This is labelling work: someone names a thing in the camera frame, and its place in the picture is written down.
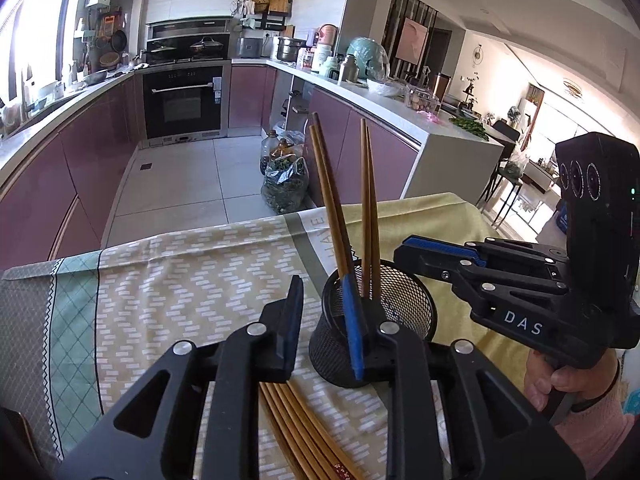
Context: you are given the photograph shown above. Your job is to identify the white kitchen countertop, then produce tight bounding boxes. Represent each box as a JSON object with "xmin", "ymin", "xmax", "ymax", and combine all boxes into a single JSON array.
[{"xmin": 0, "ymin": 57, "xmax": 505, "ymax": 201}]

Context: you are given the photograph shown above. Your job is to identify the black mesh utensil holder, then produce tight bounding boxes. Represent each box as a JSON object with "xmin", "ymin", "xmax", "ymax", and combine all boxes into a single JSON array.
[{"xmin": 309, "ymin": 260, "xmax": 438, "ymax": 389}]

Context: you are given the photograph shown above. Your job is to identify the leafy greens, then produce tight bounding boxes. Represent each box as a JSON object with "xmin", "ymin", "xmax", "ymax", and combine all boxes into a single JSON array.
[{"xmin": 449, "ymin": 116, "xmax": 490, "ymax": 142}]

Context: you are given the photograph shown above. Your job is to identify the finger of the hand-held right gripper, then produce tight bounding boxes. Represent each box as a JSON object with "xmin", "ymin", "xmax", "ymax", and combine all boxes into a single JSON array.
[
  {"xmin": 403, "ymin": 235, "xmax": 571, "ymax": 272},
  {"xmin": 393, "ymin": 244, "xmax": 572, "ymax": 312}
]

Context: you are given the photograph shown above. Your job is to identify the metal stool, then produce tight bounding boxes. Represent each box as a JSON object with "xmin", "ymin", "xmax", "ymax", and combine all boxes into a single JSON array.
[{"xmin": 476, "ymin": 166, "xmax": 523, "ymax": 226}]

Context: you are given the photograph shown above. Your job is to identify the bundle of wooden chopsticks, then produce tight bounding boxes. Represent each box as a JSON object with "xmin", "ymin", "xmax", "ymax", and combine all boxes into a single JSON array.
[{"xmin": 257, "ymin": 381, "xmax": 367, "ymax": 480}]

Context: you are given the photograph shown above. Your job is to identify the chevron patterned tablecloth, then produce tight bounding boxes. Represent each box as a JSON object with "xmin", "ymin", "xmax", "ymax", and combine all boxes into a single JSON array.
[{"xmin": 0, "ymin": 209, "xmax": 451, "ymax": 480}]

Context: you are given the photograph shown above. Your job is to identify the wall rack with pans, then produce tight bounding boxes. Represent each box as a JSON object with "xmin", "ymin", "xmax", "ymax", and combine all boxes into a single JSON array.
[{"xmin": 75, "ymin": 10, "xmax": 130, "ymax": 73}]

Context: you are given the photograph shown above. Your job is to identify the clear glass container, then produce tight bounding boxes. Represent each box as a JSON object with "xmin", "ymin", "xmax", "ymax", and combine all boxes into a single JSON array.
[{"xmin": 406, "ymin": 85, "xmax": 442, "ymax": 113}]

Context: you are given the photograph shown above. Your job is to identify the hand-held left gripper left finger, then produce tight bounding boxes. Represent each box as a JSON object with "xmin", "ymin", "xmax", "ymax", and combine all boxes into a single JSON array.
[{"xmin": 60, "ymin": 275, "xmax": 305, "ymax": 480}]

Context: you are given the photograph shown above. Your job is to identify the floral-tipped wooden chopstick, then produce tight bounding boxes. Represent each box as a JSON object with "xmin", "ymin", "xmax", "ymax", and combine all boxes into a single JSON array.
[
  {"xmin": 312, "ymin": 112, "xmax": 357, "ymax": 287},
  {"xmin": 307, "ymin": 125, "xmax": 351, "ymax": 282}
]

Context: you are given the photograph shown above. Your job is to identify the person's right hand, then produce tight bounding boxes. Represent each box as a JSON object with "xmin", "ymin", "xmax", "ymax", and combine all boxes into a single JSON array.
[{"xmin": 523, "ymin": 349, "xmax": 622, "ymax": 414}]

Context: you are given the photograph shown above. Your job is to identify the pink peninsula cabinets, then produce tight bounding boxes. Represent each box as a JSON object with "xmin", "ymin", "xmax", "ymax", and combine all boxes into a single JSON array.
[{"xmin": 227, "ymin": 64, "xmax": 422, "ymax": 211}]

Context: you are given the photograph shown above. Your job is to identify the plastic bag of greens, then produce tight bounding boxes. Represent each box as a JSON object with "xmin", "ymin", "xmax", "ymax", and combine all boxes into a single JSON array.
[{"xmin": 261, "ymin": 156, "xmax": 311, "ymax": 214}]

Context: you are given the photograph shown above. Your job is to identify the wooden slatted partition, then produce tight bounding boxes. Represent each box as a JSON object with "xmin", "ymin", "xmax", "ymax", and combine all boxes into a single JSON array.
[{"xmin": 381, "ymin": 0, "xmax": 440, "ymax": 83}]

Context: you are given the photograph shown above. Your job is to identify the pink wall painting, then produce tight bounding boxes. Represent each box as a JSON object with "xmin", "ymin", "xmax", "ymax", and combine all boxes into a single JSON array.
[{"xmin": 394, "ymin": 16, "xmax": 429, "ymax": 64}]

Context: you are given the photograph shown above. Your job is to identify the pink sink cabinets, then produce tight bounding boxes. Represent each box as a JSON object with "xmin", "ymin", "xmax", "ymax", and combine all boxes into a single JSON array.
[{"xmin": 0, "ymin": 71, "xmax": 147, "ymax": 273}]

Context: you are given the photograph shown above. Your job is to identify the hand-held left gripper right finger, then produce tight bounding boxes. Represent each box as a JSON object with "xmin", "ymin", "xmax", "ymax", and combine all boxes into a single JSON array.
[{"xmin": 341, "ymin": 279, "xmax": 587, "ymax": 480}]

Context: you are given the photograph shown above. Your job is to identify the small bag of vegetables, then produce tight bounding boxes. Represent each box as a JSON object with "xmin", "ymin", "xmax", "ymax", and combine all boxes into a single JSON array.
[{"xmin": 501, "ymin": 150, "xmax": 530, "ymax": 179}]

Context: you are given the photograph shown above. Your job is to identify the kitchen window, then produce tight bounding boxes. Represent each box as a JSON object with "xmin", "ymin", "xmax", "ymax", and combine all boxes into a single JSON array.
[{"xmin": 0, "ymin": 0, "xmax": 81, "ymax": 106}]

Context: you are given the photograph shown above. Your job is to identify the black integrated stove hood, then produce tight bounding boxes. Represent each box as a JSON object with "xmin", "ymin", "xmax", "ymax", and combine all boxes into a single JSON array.
[{"xmin": 145, "ymin": 16, "xmax": 233, "ymax": 65}]

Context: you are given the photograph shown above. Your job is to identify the black built-in oven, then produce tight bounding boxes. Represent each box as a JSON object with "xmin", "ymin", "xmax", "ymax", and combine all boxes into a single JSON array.
[{"xmin": 141, "ymin": 64, "xmax": 227, "ymax": 141}]

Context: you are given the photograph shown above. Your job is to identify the copper trash bin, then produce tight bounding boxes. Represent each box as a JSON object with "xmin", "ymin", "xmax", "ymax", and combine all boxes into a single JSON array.
[{"xmin": 432, "ymin": 72, "xmax": 453, "ymax": 102}]

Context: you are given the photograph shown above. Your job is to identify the stainless steel stockpot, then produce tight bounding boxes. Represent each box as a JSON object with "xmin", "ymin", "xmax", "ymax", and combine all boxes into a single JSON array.
[{"xmin": 276, "ymin": 36, "xmax": 307, "ymax": 63}]

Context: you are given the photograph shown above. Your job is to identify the black wall shelf rack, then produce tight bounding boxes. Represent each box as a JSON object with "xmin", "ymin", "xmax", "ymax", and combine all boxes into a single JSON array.
[{"xmin": 236, "ymin": 0, "xmax": 296, "ymax": 32}]

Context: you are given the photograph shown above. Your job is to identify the white plastic canister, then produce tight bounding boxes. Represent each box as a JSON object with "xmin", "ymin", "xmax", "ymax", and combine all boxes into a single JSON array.
[{"xmin": 312, "ymin": 44, "xmax": 334, "ymax": 74}]

